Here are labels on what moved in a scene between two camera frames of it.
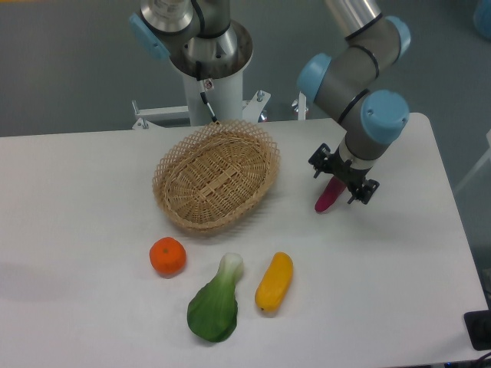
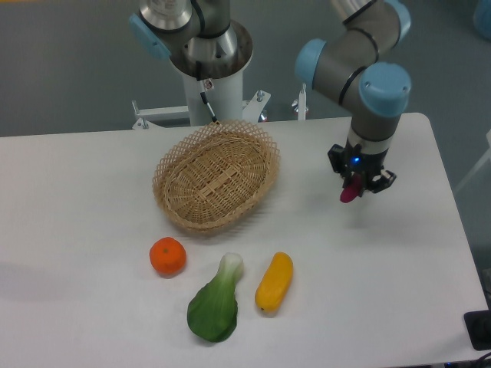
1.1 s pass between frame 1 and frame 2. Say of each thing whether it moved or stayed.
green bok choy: stayed
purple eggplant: moved
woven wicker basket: stayed
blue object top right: stayed
